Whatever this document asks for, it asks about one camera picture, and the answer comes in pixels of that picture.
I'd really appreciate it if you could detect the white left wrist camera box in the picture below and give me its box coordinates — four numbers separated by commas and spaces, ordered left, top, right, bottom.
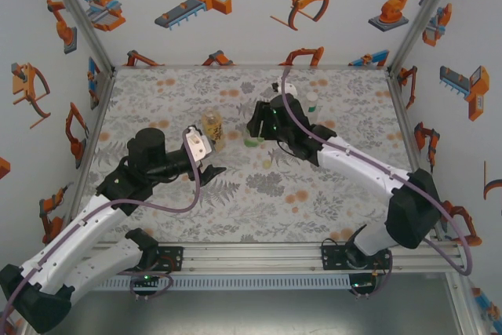
184, 126, 216, 163

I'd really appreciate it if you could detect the floral printed table mat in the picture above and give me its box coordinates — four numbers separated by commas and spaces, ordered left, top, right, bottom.
80, 64, 435, 245

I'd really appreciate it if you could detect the aluminium front frame rail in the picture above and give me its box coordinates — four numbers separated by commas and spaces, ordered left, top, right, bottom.
89, 241, 466, 276

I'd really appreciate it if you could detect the yellow tea bottle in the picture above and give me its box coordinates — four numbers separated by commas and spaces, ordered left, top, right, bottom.
202, 109, 227, 153

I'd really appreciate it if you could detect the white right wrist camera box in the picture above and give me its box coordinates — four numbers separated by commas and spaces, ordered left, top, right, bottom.
271, 82, 299, 97

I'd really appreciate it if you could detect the grey metal base panel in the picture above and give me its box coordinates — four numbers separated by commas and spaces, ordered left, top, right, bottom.
41, 286, 464, 335

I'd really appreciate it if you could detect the small clear bottle green label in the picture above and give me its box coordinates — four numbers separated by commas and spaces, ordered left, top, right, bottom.
242, 126, 267, 148

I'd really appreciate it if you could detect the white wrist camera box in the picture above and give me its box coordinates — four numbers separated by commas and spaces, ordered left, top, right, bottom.
271, 82, 299, 97
184, 126, 216, 163

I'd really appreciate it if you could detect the aluminium side frame rail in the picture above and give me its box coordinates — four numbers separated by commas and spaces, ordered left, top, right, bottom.
385, 67, 424, 173
64, 69, 118, 230

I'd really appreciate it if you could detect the aluminium corner post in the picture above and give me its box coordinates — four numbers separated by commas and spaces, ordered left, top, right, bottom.
386, 0, 467, 77
38, 0, 118, 77

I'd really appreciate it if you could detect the grey slotted cable duct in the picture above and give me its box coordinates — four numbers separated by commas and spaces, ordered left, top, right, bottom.
92, 275, 352, 292

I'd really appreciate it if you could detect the tall clear bottle green label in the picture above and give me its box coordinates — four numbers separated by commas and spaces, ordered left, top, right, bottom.
304, 91, 323, 126

